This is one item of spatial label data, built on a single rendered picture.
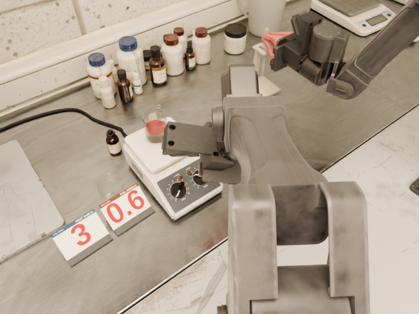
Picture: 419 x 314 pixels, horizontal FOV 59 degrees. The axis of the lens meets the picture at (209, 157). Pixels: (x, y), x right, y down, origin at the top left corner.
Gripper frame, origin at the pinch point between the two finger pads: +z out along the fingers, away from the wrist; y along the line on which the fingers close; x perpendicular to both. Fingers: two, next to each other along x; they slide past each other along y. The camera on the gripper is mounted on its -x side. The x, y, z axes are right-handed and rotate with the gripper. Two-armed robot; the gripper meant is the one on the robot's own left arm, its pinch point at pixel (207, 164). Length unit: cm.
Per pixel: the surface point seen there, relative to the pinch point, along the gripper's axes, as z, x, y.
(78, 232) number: 11.2, -21.9, 13.3
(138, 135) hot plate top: 11.6, -12.5, -7.8
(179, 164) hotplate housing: 7.8, -3.9, -1.5
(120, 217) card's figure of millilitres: 11.9, -14.4, 9.9
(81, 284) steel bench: 8.9, -20.1, 22.5
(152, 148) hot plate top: 8.9, -9.5, -4.5
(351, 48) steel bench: 21, 53, -49
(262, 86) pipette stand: 21.0, 21.3, -30.0
